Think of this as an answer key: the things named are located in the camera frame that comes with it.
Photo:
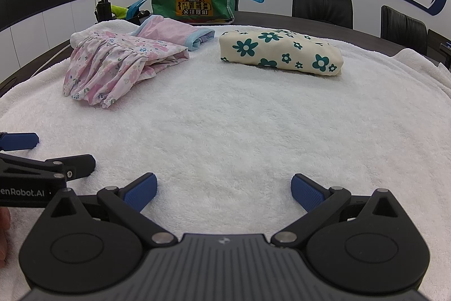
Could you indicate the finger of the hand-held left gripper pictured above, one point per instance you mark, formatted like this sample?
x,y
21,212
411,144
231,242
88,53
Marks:
x,y
21,141
79,165

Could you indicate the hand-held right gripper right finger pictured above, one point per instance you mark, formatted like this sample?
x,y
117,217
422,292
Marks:
x,y
306,191

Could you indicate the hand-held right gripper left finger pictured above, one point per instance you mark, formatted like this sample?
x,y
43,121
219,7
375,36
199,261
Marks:
x,y
144,190

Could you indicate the pink floral dress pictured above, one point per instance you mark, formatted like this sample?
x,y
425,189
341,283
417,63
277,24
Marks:
x,y
105,68

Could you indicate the person's left hand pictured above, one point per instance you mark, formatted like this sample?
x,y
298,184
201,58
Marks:
x,y
4,237

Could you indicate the white fluffy towel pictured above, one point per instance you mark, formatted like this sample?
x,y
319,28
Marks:
x,y
225,131

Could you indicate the cream folded garment teal flowers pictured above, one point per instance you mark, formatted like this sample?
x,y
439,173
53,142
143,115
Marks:
x,y
282,50

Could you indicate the black walkie talkie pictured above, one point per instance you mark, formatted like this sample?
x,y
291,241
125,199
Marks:
x,y
103,8

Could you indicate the pink folded garment blue trim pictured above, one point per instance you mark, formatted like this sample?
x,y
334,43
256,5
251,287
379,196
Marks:
x,y
169,33

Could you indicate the yellow-green cloth item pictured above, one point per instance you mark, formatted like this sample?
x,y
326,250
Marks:
x,y
119,11

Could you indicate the small black device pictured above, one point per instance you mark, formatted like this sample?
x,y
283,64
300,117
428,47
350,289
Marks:
x,y
138,16

